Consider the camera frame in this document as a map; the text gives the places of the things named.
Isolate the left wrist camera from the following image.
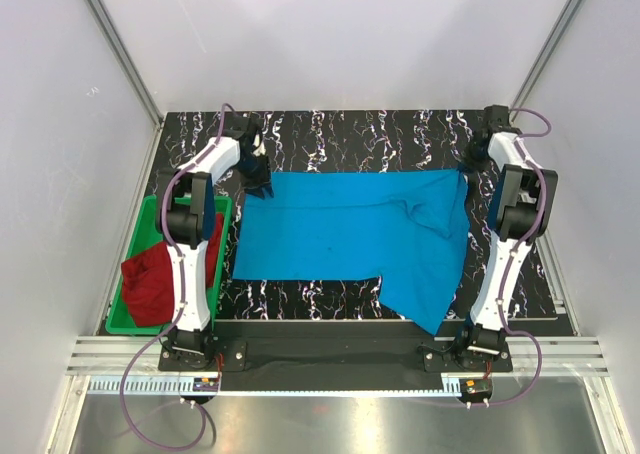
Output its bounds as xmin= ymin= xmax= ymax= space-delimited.
xmin=251 ymin=131 xmax=266 ymax=157

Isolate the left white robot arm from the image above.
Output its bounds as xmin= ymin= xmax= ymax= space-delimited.
xmin=156 ymin=103 xmax=274 ymax=370

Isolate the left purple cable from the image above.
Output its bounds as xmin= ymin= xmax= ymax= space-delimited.
xmin=118 ymin=102 xmax=241 ymax=449

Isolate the red t shirt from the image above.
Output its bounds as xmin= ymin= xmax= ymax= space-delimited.
xmin=120 ymin=212 xmax=226 ymax=326

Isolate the left aluminium corner post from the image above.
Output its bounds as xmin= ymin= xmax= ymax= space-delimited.
xmin=84 ymin=0 xmax=164 ymax=128

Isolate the aluminium frame rail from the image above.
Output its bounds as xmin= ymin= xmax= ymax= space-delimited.
xmin=66 ymin=336 xmax=607 ymax=376

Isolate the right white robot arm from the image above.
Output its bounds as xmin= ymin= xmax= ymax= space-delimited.
xmin=452 ymin=105 xmax=559 ymax=371

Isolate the right aluminium corner post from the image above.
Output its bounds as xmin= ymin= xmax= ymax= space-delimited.
xmin=512 ymin=0 xmax=586 ymax=108

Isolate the aluminium corner post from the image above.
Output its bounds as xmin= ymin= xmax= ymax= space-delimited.
xmin=512 ymin=0 xmax=586 ymax=108
xmin=84 ymin=0 xmax=164 ymax=128

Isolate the blue t shirt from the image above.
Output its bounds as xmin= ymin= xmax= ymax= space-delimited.
xmin=233 ymin=169 xmax=470 ymax=334

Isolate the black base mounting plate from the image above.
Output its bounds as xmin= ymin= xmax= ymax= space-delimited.
xmin=158 ymin=320 xmax=513 ymax=396

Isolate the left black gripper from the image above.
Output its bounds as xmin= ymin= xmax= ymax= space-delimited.
xmin=233 ymin=152 xmax=273 ymax=199

